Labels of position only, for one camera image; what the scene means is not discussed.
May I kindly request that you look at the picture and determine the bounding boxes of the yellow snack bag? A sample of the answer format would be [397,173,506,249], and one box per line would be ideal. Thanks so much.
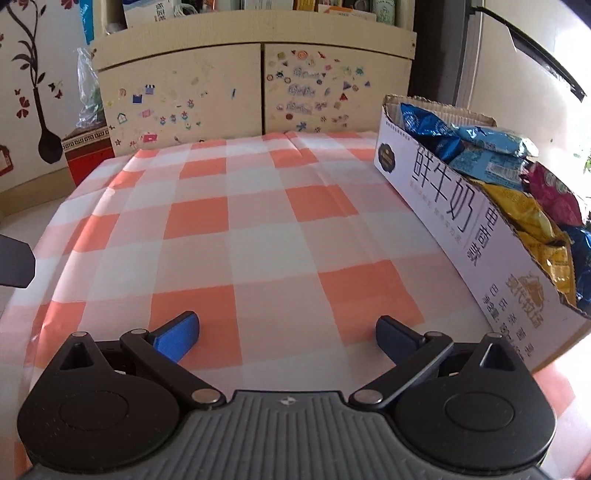
[518,232,577,306]

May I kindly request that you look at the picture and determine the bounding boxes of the yellow corn snack packet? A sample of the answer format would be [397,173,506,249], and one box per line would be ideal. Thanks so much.
[476,180,570,245]

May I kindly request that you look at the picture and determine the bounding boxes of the light blue snack packet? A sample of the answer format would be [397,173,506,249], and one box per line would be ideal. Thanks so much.
[450,149,524,191]

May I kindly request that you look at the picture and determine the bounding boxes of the blue foil snack bag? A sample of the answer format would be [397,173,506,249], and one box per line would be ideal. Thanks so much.
[400,103,465,164]

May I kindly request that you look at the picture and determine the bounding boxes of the pink Ameria biscuit packet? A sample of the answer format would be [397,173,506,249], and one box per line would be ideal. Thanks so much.
[525,162,584,227]

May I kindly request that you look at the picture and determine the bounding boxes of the light blue Ameria packet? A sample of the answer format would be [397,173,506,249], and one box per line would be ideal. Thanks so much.
[454,125,539,158]

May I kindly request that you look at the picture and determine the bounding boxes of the red cardboard carton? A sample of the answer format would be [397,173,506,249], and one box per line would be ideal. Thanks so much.
[61,126,114,186]

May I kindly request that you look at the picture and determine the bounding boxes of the white cardboard milk box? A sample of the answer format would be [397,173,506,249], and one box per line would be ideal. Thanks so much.
[374,94,590,371]

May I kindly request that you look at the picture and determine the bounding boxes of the orange white checkered tablecloth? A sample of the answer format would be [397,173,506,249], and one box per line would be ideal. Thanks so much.
[1,133,590,479]

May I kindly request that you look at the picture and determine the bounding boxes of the clear plastic bag with greens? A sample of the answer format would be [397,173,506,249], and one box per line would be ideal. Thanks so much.
[76,48,104,129]

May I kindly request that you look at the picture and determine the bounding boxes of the beige sticker-covered cabinet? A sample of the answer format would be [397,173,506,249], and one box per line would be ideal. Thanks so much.
[91,10,417,155]

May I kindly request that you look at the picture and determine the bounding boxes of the grey refrigerator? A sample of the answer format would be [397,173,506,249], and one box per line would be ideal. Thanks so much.
[407,0,591,167]

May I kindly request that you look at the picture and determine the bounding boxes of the green glass bottle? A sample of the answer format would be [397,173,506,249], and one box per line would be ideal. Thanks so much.
[373,0,396,26]

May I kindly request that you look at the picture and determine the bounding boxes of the red wall socket sticker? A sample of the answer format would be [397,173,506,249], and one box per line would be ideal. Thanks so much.
[0,145,14,176]

